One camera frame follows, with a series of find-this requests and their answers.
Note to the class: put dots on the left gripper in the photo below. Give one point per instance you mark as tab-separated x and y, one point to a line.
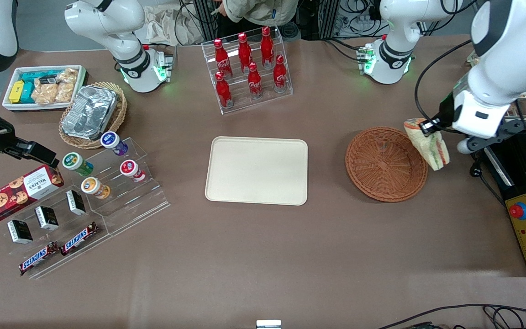
444	113

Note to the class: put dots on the triangular sandwich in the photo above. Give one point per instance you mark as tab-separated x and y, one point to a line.
432	148

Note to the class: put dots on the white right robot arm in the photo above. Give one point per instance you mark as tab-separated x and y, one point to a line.
107	23

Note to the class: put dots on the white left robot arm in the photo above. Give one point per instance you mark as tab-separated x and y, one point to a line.
505	55

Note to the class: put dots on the aluminium foil tray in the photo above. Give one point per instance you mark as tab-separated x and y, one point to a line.
89	112

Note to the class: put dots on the brown round wicker basket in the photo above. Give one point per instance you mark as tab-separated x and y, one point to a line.
384	164

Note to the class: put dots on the light oval wicker basket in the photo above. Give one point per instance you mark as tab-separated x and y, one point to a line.
119	116

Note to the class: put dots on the cream plastic tray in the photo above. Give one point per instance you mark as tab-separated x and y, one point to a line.
256	171

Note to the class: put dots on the green lid yogurt cup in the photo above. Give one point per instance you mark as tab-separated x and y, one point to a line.
76	163

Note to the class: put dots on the red Walkers cookie box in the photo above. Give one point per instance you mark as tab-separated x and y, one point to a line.
16	194

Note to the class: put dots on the white plastic bin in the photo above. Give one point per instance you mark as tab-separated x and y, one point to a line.
12	106

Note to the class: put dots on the clear bag of crackers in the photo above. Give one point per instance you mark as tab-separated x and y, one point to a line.
67	84
44	93

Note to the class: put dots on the yellow snack box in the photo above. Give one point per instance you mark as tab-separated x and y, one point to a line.
16	92

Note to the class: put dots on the small black white box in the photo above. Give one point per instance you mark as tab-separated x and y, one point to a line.
76	202
46	218
19	231

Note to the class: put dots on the teal snack box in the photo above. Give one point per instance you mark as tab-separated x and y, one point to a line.
29	87

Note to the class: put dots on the orange lid yogurt cup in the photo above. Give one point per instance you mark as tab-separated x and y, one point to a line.
94	187

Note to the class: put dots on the purple lid yogurt cup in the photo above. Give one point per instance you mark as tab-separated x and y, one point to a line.
113	141

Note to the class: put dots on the Snickers bar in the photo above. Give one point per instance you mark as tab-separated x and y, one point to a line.
38	259
79	238

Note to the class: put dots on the red lid yogurt cup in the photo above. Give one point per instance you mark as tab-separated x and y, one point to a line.
131	170

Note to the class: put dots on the black yellow control box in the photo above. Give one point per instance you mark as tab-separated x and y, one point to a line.
518	183

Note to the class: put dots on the clear acrylic snack stand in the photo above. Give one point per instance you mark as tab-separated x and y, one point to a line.
89	244

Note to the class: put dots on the clear acrylic cup stand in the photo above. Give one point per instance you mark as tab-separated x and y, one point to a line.
139	205

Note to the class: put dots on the red emergency stop button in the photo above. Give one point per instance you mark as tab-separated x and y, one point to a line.
518	211

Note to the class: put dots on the red cola bottle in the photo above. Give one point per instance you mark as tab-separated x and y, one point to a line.
223	91
244	52
280	75
255	82
267	45
222	59

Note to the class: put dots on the clear acrylic bottle rack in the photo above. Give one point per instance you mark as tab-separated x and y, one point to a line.
263	103

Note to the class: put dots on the beige crumpled cloth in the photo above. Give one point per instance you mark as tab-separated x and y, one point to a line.
167	25

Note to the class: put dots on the person in beige jacket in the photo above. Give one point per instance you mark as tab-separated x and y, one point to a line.
263	11

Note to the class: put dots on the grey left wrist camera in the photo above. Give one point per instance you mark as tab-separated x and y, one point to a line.
467	146

